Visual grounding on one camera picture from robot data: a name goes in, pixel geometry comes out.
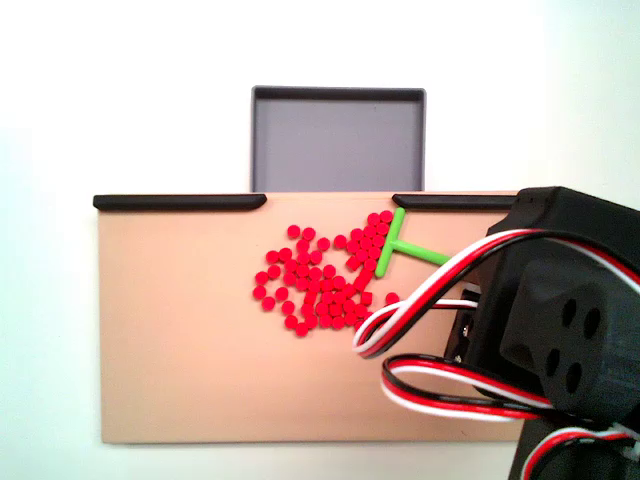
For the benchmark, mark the green T-shaped pusher tool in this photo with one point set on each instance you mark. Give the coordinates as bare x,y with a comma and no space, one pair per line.
420,251

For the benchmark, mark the red granule pile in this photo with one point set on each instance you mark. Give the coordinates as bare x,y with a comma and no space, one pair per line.
302,271

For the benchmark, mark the grey container tray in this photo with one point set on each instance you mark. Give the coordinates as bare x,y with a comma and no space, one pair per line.
337,145

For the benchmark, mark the beige work board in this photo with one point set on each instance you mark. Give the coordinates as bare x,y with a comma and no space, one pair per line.
175,325

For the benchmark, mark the black edge rail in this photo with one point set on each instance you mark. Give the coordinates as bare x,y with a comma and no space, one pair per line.
175,202
450,202

